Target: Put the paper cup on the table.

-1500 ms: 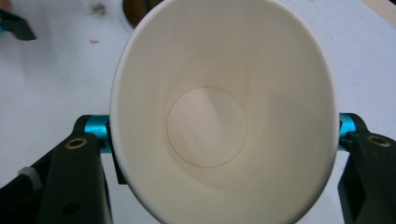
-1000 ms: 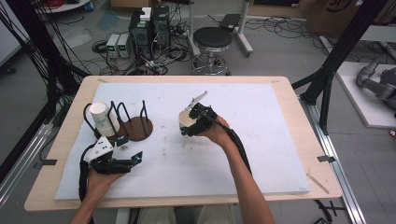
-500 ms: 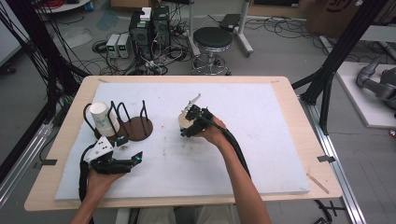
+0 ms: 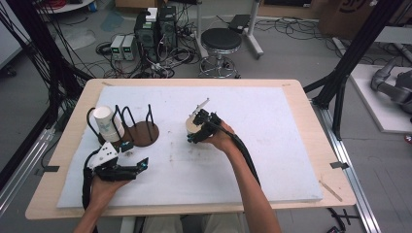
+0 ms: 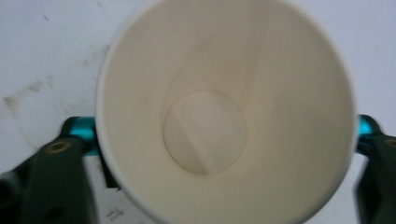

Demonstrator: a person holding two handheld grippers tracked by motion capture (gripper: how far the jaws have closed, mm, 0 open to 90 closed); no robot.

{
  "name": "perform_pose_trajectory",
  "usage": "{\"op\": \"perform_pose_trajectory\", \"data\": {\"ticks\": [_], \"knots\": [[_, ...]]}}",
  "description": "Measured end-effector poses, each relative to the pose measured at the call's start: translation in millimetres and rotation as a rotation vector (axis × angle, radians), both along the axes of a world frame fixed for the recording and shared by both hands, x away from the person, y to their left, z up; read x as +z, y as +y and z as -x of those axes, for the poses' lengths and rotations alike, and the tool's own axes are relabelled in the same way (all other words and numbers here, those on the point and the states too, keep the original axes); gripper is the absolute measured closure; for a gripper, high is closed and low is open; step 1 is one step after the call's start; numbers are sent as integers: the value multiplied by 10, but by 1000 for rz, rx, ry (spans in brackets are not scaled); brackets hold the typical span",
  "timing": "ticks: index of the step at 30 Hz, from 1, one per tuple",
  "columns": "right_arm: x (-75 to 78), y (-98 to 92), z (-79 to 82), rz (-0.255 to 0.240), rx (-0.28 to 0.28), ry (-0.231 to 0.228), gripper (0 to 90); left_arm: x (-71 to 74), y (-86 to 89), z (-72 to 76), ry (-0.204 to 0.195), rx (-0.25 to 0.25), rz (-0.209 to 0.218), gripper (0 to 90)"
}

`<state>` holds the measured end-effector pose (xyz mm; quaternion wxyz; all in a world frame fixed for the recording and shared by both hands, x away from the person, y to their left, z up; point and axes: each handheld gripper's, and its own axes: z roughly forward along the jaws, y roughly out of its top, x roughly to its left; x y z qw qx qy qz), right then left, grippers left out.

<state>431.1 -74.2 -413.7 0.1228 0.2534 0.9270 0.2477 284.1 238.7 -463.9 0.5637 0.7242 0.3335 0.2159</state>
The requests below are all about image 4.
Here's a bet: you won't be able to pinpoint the wooden stick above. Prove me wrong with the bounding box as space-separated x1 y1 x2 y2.
318 179 344 203

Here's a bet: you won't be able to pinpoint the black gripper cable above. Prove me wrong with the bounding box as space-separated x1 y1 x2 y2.
82 149 100 233
212 118 262 189

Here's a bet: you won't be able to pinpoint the black round stool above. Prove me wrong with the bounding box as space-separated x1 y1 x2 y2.
197 27 243 80

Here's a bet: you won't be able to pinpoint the black tape piece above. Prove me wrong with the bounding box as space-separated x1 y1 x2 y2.
329 160 351 170
34 165 61 177

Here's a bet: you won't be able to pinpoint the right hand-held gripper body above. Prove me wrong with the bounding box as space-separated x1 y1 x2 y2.
189 97 225 144

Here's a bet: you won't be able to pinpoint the white board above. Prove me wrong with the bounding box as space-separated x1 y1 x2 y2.
349 62 412 134

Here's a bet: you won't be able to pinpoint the white foam mat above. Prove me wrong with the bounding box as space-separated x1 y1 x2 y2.
56 84 325 209

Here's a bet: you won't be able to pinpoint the black computer tower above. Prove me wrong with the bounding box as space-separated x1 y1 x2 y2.
157 5 179 50
133 7 160 63

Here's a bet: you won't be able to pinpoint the black flat device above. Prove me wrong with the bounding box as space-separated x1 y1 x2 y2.
227 14 253 34

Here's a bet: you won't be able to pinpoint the person's left hand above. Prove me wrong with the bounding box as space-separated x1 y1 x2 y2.
88 176 131 204

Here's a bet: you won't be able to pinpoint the wooden cup rack black wires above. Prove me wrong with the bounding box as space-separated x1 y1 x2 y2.
86 103 160 149

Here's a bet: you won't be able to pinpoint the white metal stand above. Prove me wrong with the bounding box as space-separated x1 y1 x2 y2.
193 0 265 60

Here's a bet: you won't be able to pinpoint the person's legs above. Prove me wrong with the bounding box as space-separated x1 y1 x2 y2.
134 213 248 233

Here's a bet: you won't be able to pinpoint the black frame with cables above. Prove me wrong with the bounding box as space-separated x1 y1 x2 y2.
0 0 95 192

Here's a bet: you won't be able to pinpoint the grey power supply unit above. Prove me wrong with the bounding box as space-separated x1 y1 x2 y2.
110 34 126 61
121 34 137 62

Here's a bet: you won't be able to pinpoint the cardboard box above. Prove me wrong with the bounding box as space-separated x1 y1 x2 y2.
318 0 392 41

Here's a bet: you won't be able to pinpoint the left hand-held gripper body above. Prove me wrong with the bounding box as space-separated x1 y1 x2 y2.
86 141 138 183

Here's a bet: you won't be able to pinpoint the aluminium rail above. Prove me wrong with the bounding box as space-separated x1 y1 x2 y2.
311 99 384 233
0 128 56 216

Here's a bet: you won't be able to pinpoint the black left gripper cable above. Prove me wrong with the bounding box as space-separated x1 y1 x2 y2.
82 149 100 233

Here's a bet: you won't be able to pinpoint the person's right hand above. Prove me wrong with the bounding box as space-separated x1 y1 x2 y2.
206 120 240 153

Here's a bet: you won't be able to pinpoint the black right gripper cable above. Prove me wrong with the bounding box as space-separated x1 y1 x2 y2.
212 118 262 189

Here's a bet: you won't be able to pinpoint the black metal frame post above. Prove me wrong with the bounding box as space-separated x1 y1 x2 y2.
303 0 404 141

